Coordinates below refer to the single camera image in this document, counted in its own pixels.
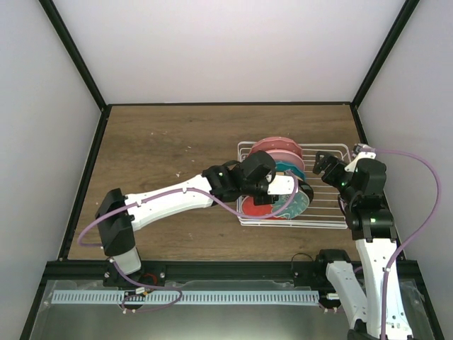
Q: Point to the dark pink scalloped plate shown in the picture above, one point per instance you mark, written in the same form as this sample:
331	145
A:
280	143

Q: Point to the white wire dish rack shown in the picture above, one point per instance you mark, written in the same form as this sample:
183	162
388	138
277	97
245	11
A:
324	211

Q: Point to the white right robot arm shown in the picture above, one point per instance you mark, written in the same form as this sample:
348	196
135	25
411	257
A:
374	308

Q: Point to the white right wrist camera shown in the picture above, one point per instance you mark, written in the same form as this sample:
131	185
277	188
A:
360	151

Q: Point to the red and teal floral plate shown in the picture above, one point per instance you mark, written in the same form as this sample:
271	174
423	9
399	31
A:
298	205

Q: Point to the black front mounting rail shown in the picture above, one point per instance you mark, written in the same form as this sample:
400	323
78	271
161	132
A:
301	273

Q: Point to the light pink plate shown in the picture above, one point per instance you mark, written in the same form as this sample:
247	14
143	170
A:
288	157

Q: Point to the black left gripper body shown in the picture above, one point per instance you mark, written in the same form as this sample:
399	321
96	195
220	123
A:
250	188

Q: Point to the dark striped rim plate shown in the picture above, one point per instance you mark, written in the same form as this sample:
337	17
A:
306	189

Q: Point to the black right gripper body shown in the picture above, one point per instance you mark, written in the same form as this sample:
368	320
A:
330	176

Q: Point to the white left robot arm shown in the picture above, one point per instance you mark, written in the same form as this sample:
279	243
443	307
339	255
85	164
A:
122	215

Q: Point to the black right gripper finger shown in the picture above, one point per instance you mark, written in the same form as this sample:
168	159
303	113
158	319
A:
328	158
319	166

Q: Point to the slotted grey cable duct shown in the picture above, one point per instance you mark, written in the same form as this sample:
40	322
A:
110	297

